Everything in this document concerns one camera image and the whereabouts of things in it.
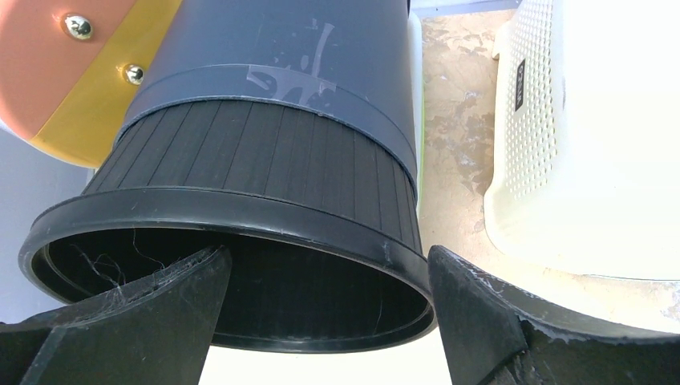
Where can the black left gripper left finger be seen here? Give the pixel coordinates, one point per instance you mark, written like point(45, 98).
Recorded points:
point(154, 330)

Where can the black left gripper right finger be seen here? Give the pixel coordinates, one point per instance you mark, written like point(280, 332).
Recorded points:
point(496, 333)

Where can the cream perforated plastic basket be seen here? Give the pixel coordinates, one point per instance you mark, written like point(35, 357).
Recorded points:
point(586, 141)

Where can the large black plastic bin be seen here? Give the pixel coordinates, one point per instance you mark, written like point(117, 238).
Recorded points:
point(282, 131)

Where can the white drum with coloured drawers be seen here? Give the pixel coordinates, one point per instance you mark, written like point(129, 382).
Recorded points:
point(69, 71)

